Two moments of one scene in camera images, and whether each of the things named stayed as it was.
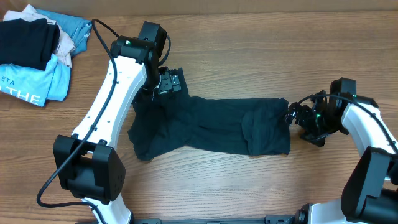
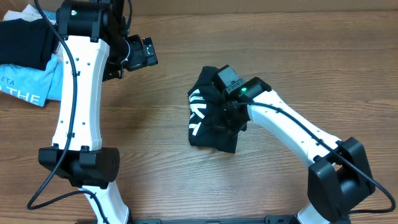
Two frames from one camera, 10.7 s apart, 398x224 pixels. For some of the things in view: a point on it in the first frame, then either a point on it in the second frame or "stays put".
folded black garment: (28, 43) stays put
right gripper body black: (301, 115) -> (232, 115)
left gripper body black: (168, 83) -> (137, 57)
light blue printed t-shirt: (36, 86) stays put
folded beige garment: (65, 46) stays put
